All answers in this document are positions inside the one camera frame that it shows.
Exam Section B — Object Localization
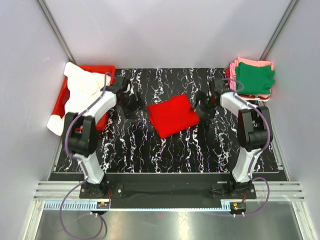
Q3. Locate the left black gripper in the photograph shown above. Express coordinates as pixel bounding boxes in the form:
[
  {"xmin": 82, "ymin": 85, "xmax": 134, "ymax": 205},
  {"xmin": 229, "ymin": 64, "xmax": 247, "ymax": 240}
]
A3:
[{"xmin": 117, "ymin": 91, "xmax": 149, "ymax": 120}]

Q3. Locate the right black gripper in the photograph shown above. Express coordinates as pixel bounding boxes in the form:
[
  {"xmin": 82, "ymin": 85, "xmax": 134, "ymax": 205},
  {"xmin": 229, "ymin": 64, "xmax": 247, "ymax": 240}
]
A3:
[{"xmin": 189, "ymin": 90, "xmax": 218, "ymax": 120}]

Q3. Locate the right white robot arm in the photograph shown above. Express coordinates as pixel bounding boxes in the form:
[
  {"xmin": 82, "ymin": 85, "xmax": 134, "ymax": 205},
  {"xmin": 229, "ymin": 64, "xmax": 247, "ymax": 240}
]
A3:
[{"xmin": 193, "ymin": 80, "xmax": 273, "ymax": 199}]

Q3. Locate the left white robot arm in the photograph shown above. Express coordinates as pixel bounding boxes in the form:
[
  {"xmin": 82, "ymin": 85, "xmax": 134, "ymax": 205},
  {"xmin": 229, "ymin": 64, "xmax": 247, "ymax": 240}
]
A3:
[{"xmin": 62, "ymin": 72, "xmax": 143, "ymax": 198}]

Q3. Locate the red plastic bin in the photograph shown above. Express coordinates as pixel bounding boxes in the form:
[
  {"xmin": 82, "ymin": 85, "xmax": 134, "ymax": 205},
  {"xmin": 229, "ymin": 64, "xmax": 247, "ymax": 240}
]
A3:
[{"xmin": 51, "ymin": 64, "xmax": 117, "ymax": 131}]

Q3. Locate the pink folded t-shirt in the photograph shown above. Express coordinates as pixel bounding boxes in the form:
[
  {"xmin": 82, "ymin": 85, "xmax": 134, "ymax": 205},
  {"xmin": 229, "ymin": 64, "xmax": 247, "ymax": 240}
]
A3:
[{"xmin": 229, "ymin": 57, "xmax": 274, "ymax": 84}]

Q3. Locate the green folded t-shirt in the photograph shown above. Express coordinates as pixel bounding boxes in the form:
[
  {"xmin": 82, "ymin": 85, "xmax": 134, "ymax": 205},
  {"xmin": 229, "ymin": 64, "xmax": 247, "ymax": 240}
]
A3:
[{"xmin": 235, "ymin": 62, "xmax": 275, "ymax": 95}]

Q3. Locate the white t-shirt in bin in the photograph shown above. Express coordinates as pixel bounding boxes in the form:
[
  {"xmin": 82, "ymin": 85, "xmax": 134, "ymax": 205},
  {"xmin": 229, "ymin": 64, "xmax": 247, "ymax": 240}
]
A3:
[{"xmin": 46, "ymin": 61, "xmax": 113, "ymax": 137}]

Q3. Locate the white folded t-shirt bottom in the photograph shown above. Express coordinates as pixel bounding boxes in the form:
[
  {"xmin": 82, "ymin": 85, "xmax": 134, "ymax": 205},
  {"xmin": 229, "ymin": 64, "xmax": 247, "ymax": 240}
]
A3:
[{"xmin": 239, "ymin": 94, "xmax": 270, "ymax": 102}]

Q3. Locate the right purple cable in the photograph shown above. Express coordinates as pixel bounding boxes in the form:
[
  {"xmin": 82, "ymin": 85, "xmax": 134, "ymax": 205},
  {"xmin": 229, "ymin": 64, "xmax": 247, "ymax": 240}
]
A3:
[{"xmin": 221, "ymin": 77, "xmax": 273, "ymax": 218}]

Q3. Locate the purple cable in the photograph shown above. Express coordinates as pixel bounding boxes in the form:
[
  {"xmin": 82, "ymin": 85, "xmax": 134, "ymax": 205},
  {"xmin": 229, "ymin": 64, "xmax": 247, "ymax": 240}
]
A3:
[
  {"xmin": 221, "ymin": 77, "xmax": 273, "ymax": 218},
  {"xmin": 59, "ymin": 72, "xmax": 116, "ymax": 238}
]

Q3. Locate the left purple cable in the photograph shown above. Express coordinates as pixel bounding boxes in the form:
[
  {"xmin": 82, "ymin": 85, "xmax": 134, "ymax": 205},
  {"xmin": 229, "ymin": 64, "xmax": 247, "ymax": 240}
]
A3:
[{"xmin": 59, "ymin": 72, "xmax": 116, "ymax": 238}]

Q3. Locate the slotted cable duct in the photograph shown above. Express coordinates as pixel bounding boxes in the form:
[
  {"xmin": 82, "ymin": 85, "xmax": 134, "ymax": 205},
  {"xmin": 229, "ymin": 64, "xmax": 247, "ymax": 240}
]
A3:
[{"xmin": 43, "ymin": 200, "xmax": 231, "ymax": 213}]

